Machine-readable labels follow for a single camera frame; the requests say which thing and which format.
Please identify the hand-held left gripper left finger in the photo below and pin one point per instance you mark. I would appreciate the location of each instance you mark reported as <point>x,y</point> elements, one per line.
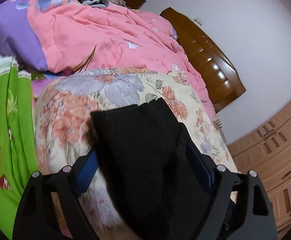
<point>86,172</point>

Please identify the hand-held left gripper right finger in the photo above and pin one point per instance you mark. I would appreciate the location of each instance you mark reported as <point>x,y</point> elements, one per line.
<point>203,170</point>

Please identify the black pants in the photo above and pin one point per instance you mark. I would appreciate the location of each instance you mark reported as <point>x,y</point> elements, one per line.
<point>135,142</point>

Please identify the cream floral blanket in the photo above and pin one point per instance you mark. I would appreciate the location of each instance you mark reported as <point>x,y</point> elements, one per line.
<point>85,100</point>

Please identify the light wooden wardrobe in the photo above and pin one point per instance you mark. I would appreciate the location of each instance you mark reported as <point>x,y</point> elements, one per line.
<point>273,142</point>

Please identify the green printed cloth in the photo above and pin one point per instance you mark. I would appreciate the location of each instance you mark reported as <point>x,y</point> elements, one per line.
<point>20,130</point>

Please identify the purple bedsheet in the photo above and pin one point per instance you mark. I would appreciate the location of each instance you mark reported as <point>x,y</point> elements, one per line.
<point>39,87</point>

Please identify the large wooden headboard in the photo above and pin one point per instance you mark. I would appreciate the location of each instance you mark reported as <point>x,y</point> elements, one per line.
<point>210,62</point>

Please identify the pink and purple quilt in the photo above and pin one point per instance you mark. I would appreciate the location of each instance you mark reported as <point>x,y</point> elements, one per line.
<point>85,30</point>

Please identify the white wall socket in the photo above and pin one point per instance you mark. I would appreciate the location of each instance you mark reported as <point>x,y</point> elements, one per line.
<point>198,21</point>

